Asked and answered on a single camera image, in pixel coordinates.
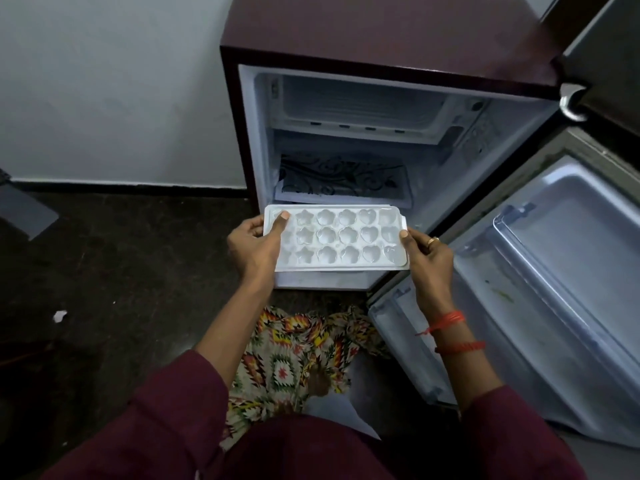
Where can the person's right thumb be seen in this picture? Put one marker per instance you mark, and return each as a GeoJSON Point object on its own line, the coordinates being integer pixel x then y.
{"type": "Point", "coordinates": [411, 244]}

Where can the grey flat object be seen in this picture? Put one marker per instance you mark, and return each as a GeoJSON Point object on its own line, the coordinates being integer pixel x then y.
{"type": "Point", "coordinates": [25, 209]}

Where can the person's right hand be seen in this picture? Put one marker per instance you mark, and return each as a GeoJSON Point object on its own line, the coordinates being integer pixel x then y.
{"type": "Point", "coordinates": [432, 272]}

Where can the colourful patterned garment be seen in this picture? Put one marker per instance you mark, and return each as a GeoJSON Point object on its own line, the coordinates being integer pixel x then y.
{"type": "Point", "coordinates": [285, 359]}

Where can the maroon long-sleeved top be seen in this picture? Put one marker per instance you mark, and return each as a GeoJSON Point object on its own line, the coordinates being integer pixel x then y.
{"type": "Point", "coordinates": [170, 424]}

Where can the white paper scrap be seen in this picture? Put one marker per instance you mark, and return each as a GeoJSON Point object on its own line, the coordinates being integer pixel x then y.
{"type": "Point", "coordinates": [60, 316]}

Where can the white ice cube tray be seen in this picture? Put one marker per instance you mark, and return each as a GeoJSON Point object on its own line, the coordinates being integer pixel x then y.
{"type": "Point", "coordinates": [340, 237]}

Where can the person's right forearm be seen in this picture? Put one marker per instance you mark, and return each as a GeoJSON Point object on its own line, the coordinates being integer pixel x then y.
{"type": "Point", "coordinates": [462, 354]}

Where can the person's left forearm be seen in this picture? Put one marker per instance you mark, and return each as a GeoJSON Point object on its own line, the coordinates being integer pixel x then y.
{"type": "Point", "coordinates": [235, 322]}

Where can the person's left thumb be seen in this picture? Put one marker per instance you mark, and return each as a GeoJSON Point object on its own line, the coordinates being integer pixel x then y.
{"type": "Point", "coordinates": [279, 230]}

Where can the freezer compartment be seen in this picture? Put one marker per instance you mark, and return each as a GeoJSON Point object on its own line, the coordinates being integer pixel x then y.
{"type": "Point", "coordinates": [365, 107]}

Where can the maroon small refrigerator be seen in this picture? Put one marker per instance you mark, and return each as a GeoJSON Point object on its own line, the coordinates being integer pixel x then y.
{"type": "Point", "coordinates": [380, 34]}

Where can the clear door shelf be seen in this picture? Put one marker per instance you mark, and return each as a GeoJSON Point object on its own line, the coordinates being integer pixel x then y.
{"type": "Point", "coordinates": [575, 234]}
{"type": "Point", "coordinates": [415, 344]}

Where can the red thread wristband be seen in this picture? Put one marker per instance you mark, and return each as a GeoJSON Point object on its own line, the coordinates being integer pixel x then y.
{"type": "Point", "coordinates": [446, 320]}
{"type": "Point", "coordinates": [460, 347]}

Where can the chrome door lock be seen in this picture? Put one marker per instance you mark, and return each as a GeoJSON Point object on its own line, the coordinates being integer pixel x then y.
{"type": "Point", "coordinates": [571, 102]}

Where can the person's left hand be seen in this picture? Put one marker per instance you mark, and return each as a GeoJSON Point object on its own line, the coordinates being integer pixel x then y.
{"type": "Point", "coordinates": [252, 249]}

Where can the floral patterned chiller tray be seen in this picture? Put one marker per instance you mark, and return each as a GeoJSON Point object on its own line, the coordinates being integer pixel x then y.
{"type": "Point", "coordinates": [345, 177]}

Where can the refrigerator door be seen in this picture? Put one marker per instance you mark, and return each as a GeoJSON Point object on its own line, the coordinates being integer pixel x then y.
{"type": "Point", "coordinates": [555, 294]}

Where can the clear lower door shelf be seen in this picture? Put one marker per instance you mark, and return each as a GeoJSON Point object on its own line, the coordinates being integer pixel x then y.
{"type": "Point", "coordinates": [415, 344]}

